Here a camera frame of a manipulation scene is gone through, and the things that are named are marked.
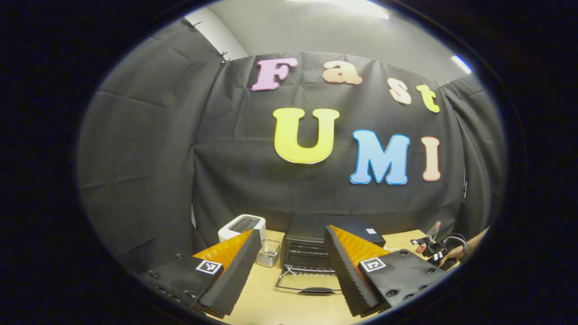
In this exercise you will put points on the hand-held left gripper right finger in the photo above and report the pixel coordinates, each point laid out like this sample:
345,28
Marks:
345,280

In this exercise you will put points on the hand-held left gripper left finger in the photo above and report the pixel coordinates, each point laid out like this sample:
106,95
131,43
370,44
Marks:
235,280

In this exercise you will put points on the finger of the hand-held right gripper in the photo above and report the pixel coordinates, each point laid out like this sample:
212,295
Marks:
419,242
437,257

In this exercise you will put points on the black electric oven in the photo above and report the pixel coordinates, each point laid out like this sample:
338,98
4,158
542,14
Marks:
307,225

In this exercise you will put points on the clear glass container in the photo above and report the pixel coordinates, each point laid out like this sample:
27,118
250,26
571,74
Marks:
268,255

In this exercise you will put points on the white toaster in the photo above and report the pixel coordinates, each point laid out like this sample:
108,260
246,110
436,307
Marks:
235,232

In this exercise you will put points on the black backdrop cloth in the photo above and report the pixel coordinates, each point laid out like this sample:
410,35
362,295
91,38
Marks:
180,158

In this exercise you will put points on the small ceiling light panel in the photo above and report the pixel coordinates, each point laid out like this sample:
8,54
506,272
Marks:
461,64

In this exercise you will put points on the large ceiling light panel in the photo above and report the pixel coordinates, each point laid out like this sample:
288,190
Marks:
356,6

